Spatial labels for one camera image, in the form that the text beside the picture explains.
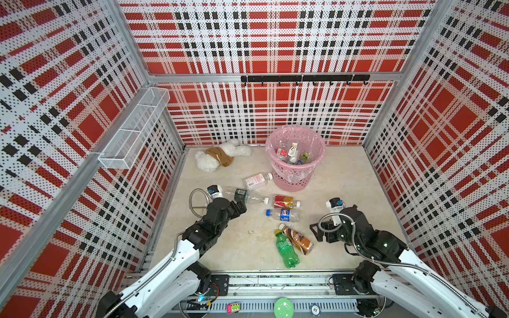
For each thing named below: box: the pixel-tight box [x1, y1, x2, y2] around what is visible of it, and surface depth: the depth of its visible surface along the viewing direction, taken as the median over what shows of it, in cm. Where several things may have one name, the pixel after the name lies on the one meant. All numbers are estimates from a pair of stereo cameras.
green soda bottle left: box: [274, 229, 301, 269], surface depth 80 cm
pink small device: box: [226, 301, 241, 315], surface depth 69 cm
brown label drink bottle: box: [278, 223, 315, 256], surface depth 82 cm
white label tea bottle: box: [287, 142, 299, 163], surface depth 91 cm
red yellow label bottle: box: [273, 194, 302, 210], surface depth 93 cm
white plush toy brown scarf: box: [194, 138, 253, 173], surface depth 109 cm
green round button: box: [273, 297, 295, 318], surface depth 67 cm
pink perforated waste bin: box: [265, 124, 327, 193], surface depth 93 cm
